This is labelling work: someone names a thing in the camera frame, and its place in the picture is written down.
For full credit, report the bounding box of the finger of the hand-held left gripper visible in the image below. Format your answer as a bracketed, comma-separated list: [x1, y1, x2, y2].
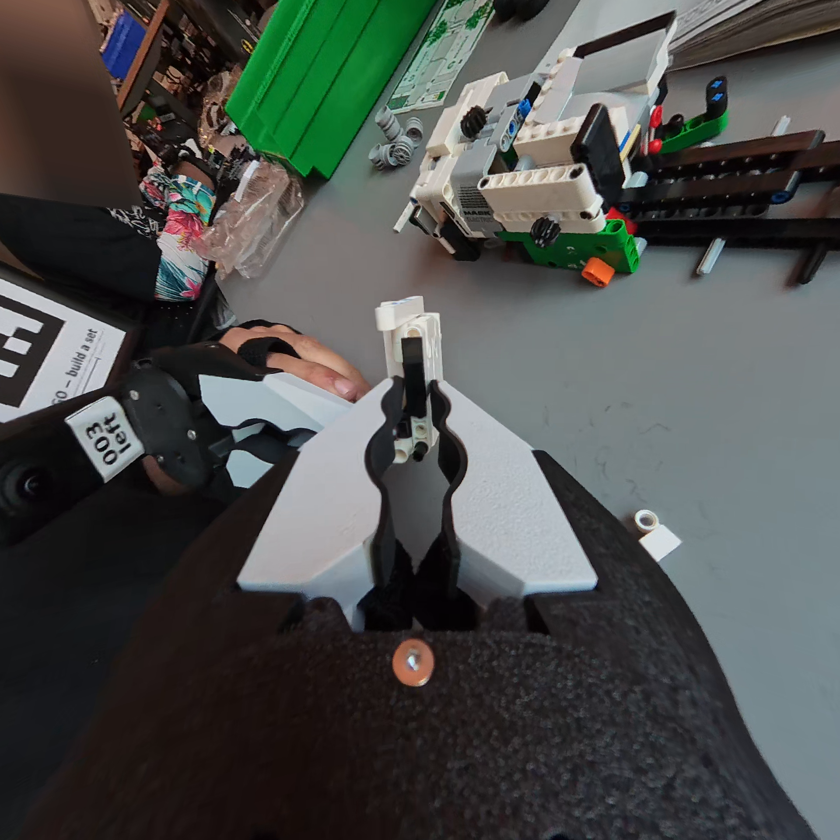
[226, 428, 319, 491]
[196, 373, 357, 439]

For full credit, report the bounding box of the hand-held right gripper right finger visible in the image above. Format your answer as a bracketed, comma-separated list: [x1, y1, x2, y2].
[430, 379, 599, 616]

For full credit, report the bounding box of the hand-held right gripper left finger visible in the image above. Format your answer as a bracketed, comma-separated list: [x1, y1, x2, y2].
[236, 377, 404, 632]

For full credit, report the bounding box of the white lego subassembly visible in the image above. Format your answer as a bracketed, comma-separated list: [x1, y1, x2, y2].
[374, 295, 445, 466]

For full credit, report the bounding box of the small white lego connector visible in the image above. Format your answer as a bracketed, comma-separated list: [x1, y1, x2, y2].
[632, 508, 684, 563]

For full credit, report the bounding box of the white green lego truck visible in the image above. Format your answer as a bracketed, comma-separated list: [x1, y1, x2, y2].
[392, 10, 731, 291]

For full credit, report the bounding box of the person's left hand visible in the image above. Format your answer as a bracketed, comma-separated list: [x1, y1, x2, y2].
[218, 320, 373, 403]

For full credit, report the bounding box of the floral patterned cloth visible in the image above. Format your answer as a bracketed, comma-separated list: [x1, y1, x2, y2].
[140, 163, 219, 303]

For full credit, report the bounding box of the clear plastic bag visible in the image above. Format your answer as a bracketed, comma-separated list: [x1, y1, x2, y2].
[196, 157, 307, 281]

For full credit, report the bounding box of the dark cloth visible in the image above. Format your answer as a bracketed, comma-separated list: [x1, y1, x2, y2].
[0, 192, 164, 304]

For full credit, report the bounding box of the pile of grey wheel hubs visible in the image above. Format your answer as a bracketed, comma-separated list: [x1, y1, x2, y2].
[366, 107, 425, 172]

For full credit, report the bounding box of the green plastic bin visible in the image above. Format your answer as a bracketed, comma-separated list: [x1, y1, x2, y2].
[224, 0, 441, 180]

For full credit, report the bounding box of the green sticker sheet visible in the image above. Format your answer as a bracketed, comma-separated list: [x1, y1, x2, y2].
[385, 0, 495, 117]

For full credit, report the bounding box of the open instruction booklet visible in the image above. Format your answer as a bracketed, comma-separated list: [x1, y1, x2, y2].
[668, 0, 840, 71]

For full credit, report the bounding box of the black lego chassis frame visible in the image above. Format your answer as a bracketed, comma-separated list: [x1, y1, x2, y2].
[617, 129, 840, 286]

